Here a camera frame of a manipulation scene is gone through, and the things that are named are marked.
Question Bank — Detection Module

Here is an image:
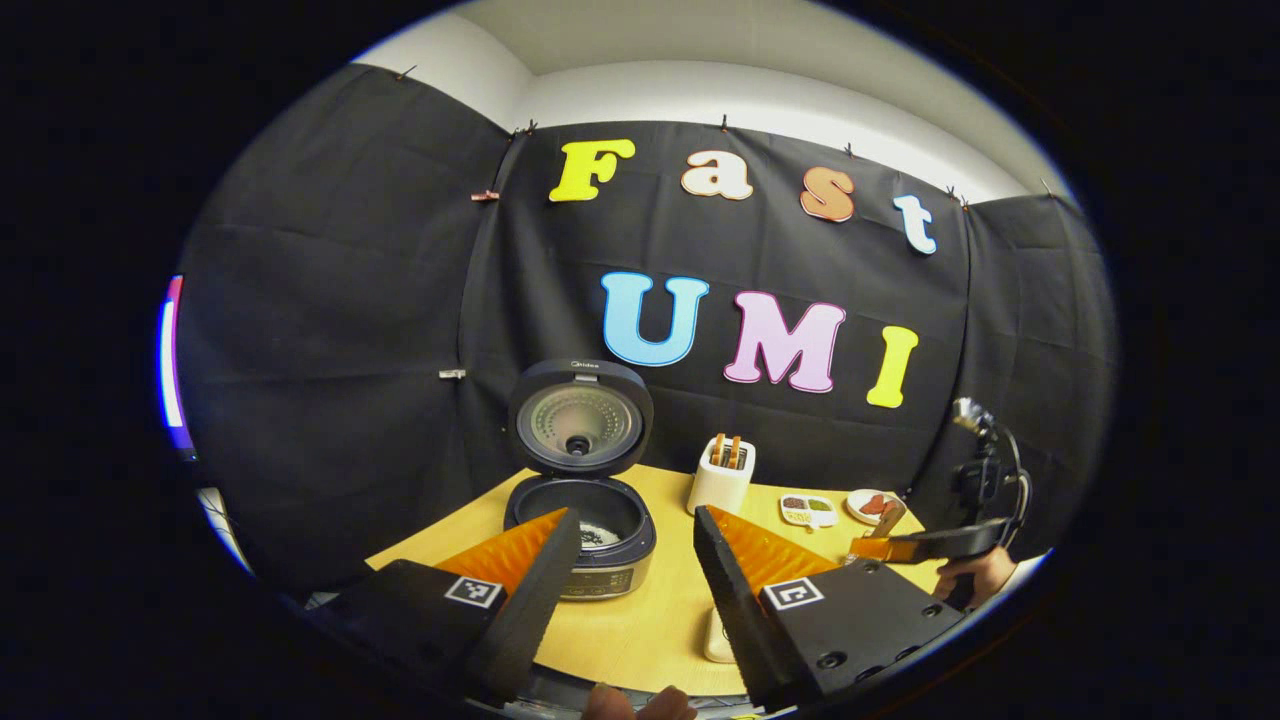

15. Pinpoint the clear rice container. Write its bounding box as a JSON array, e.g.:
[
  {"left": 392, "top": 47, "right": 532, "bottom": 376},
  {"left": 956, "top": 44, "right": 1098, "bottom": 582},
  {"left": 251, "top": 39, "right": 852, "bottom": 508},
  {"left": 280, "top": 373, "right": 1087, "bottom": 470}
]
[{"left": 702, "top": 607, "right": 738, "bottom": 664}]

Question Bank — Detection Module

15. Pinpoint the white divided dish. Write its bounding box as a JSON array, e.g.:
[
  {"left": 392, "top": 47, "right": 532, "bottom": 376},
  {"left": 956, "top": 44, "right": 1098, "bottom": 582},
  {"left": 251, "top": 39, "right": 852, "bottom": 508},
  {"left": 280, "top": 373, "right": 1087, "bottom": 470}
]
[{"left": 779, "top": 494, "right": 840, "bottom": 530}]

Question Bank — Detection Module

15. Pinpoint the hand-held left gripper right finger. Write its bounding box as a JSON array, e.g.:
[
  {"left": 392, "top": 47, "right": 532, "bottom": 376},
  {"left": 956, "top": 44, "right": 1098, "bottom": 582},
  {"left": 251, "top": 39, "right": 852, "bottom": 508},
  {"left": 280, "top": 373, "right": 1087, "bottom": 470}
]
[{"left": 693, "top": 505, "right": 966, "bottom": 713}]

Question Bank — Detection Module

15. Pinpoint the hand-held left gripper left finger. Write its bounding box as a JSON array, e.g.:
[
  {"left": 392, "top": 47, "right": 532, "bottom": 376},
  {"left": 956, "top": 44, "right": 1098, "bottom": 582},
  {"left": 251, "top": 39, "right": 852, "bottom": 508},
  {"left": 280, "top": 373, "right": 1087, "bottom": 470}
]
[{"left": 305, "top": 507, "right": 583, "bottom": 706}]

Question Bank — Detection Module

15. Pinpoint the small round plate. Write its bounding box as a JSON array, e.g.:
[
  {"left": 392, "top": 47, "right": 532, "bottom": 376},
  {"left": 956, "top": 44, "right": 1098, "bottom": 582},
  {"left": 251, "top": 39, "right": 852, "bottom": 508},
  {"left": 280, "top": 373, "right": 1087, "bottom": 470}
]
[{"left": 846, "top": 489, "right": 909, "bottom": 527}]

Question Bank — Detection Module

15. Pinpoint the dark grey rice cooker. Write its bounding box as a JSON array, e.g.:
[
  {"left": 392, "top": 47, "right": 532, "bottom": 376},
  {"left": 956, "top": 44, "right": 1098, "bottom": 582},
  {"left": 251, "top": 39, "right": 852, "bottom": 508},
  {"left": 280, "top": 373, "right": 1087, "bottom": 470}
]
[{"left": 503, "top": 358, "right": 659, "bottom": 602}]

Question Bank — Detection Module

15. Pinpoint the wooden spoon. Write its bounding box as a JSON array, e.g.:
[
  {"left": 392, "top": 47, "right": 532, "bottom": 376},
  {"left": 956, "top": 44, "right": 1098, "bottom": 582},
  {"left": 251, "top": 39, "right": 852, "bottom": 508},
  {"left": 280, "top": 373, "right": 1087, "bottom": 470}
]
[{"left": 868, "top": 498, "right": 909, "bottom": 546}]

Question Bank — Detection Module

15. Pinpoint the black backdrop cloth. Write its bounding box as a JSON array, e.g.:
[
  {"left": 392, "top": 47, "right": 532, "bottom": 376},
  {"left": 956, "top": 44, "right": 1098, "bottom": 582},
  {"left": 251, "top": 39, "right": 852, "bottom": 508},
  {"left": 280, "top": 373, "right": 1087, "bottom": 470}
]
[{"left": 175, "top": 62, "right": 1119, "bottom": 601}]

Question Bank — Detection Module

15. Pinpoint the white side desk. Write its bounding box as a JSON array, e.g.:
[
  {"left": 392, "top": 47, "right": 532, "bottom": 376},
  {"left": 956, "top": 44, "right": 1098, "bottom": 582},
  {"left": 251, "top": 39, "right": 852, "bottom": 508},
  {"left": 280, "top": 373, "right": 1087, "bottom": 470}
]
[{"left": 195, "top": 487, "right": 256, "bottom": 576}]

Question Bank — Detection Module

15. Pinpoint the white toaster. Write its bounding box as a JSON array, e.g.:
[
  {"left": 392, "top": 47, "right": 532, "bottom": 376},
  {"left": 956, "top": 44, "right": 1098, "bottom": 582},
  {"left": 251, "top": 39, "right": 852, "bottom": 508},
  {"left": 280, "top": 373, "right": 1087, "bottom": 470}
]
[{"left": 686, "top": 437, "right": 758, "bottom": 517}]

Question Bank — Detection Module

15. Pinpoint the computer monitor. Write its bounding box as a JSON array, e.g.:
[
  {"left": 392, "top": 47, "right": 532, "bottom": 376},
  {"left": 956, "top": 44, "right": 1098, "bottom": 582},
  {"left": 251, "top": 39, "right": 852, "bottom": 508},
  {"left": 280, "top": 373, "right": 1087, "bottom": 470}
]
[{"left": 158, "top": 275, "right": 196, "bottom": 456}]

